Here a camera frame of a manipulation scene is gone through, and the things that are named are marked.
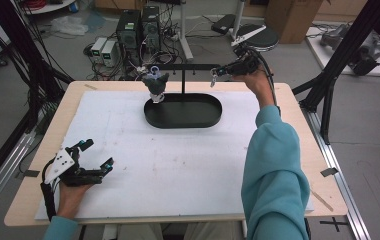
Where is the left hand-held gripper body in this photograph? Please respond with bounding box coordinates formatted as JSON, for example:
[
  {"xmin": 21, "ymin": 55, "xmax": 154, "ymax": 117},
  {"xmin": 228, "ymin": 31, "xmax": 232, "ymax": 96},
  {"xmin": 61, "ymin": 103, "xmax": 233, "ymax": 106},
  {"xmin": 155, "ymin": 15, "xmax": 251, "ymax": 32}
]
[{"xmin": 43, "ymin": 146, "xmax": 105, "ymax": 188}]

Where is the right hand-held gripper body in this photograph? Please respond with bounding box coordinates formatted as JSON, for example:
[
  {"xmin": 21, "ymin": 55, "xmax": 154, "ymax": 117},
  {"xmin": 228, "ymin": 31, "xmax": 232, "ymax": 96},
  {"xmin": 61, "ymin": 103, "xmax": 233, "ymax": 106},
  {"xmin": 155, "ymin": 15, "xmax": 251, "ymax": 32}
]
[{"xmin": 230, "ymin": 25, "xmax": 268, "ymax": 77}]

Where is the black tray stand with hooks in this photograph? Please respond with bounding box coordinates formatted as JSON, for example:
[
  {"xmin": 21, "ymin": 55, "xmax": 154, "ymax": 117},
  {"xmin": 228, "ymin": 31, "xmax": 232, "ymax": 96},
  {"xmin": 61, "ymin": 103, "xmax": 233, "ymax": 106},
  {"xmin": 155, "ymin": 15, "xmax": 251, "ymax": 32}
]
[{"xmin": 143, "ymin": 63, "xmax": 224, "ymax": 130}]

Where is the person's right hand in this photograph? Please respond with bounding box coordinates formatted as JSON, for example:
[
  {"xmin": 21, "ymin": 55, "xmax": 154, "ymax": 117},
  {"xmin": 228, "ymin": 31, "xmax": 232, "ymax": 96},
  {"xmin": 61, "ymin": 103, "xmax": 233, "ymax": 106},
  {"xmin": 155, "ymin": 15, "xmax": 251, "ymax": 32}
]
[{"xmin": 232, "ymin": 66, "xmax": 277, "ymax": 110}]

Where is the person's left hand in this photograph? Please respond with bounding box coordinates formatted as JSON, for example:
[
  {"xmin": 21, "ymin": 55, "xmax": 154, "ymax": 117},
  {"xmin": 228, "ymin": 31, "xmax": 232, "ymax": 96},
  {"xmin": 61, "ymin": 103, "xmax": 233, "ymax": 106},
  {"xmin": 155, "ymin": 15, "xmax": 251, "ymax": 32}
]
[{"xmin": 56, "ymin": 182, "xmax": 94, "ymax": 219}]

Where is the black round stool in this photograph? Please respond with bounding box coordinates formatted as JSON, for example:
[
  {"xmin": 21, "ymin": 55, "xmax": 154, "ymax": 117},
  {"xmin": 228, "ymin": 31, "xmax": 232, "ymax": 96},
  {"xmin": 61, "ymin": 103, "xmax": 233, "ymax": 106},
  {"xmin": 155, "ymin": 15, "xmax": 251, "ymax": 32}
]
[{"xmin": 236, "ymin": 23, "xmax": 280, "ymax": 52}]

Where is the black flat pedal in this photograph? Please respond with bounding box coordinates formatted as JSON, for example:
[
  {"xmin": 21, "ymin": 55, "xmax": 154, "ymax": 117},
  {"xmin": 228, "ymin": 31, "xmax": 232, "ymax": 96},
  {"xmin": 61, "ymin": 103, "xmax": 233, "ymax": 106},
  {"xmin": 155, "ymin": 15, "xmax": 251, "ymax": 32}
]
[{"xmin": 210, "ymin": 13, "xmax": 238, "ymax": 36}]

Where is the white foam mat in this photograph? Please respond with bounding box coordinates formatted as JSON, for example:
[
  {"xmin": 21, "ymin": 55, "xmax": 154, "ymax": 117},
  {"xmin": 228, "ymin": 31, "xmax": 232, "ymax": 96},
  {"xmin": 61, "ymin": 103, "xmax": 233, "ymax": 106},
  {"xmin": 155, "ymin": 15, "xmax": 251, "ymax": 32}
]
[{"xmin": 33, "ymin": 90, "xmax": 315, "ymax": 221}]

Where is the large cardboard box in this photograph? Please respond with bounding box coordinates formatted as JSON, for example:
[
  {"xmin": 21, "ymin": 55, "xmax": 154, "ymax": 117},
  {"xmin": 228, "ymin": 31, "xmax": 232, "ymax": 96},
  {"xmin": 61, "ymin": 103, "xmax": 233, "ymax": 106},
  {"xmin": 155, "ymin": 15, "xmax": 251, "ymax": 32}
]
[{"xmin": 265, "ymin": 0, "xmax": 324, "ymax": 45}]

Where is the black computer tower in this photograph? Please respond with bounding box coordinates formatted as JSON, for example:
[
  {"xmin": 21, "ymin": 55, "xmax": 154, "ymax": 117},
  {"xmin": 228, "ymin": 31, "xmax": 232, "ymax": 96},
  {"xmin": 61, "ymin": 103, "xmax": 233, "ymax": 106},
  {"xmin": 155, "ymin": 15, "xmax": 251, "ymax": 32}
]
[
  {"xmin": 115, "ymin": 9, "xmax": 143, "ymax": 67},
  {"xmin": 141, "ymin": 5, "xmax": 162, "ymax": 53}
]

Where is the white power supply unit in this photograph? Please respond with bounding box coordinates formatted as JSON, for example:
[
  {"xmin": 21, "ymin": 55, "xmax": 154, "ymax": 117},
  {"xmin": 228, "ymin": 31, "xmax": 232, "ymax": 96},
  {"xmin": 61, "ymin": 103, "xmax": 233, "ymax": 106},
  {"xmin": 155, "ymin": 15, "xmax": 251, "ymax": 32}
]
[
  {"xmin": 101, "ymin": 39, "xmax": 119, "ymax": 68},
  {"xmin": 90, "ymin": 36, "xmax": 108, "ymax": 64}
]

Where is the grey device on white board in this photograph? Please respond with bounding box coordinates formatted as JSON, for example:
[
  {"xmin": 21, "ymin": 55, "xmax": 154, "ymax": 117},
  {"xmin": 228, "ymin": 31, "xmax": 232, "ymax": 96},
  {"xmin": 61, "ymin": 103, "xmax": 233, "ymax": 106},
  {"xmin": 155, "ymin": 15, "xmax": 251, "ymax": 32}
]
[{"xmin": 306, "ymin": 23, "xmax": 380, "ymax": 78}]

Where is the clear plastic bag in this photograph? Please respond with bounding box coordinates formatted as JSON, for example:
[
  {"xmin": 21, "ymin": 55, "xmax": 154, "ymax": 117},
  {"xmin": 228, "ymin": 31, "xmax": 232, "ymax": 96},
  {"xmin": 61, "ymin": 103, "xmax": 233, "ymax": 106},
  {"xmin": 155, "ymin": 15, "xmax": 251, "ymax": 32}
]
[{"xmin": 50, "ymin": 15, "xmax": 89, "ymax": 37}]

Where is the black tape cross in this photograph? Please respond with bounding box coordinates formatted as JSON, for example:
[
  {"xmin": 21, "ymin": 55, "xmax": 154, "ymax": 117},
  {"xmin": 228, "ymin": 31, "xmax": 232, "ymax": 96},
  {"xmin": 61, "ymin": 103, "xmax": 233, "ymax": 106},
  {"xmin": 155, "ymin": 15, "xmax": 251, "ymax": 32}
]
[{"xmin": 319, "ymin": 216, "xmax": 349, "ymax": 233}]

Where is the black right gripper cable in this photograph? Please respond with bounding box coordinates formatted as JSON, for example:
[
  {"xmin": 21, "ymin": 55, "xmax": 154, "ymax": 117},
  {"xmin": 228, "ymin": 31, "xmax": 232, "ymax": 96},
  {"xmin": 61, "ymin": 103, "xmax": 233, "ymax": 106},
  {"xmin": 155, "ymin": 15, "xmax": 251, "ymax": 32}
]
[{"xmin": 249, "ymin": 46, "xmax": 282, "ymax": 117}]

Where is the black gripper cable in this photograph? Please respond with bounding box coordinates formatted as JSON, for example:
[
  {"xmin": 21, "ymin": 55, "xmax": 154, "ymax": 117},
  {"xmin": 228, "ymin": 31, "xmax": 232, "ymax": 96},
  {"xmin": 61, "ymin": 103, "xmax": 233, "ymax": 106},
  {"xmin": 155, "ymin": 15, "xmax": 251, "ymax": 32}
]
[
  {"xmin": 40, "ymin": 159, "xmax": 59, "ymax": 223},
  {"xmin": 249, "ymin": 46, "xmax": 282, "ymax": 117}
]

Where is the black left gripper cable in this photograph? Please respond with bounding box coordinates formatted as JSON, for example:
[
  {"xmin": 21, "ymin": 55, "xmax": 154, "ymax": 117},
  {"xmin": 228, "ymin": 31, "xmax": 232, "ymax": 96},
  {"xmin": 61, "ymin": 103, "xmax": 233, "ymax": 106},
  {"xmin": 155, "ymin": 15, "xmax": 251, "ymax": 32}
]
[{"xmin": 40, "ymin": 159, "xmax": 59, "ymax": 223}]

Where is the aluminium rail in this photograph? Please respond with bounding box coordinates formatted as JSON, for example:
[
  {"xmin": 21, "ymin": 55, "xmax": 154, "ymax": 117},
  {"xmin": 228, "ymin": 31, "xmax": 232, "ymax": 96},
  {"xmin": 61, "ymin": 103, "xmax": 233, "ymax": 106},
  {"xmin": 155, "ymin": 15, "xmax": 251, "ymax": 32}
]
[
  {"xmin": 0, "ymin": 130, "xmax": 38, "ymax": 222},
  {"xmin": 301, "ymin": 108, "xmax": 373, "ymax": 240}
]

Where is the black metal frame post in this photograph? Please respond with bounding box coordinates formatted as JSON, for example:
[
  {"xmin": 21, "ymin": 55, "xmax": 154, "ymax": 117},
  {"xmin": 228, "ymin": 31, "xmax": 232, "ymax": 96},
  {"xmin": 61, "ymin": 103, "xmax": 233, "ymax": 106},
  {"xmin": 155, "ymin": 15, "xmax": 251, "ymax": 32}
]
[{"xmin": 291, "ymin": 0, "xmax": 380, "ymax": 146}]

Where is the black metal frame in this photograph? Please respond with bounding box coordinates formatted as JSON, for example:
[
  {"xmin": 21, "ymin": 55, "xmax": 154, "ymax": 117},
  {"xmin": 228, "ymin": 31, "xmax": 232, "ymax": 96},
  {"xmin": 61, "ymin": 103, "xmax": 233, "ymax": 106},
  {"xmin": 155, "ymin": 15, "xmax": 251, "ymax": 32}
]
[{"xmin": 0, "ymin": 0, "xmax": 76, "ymax": 201}]

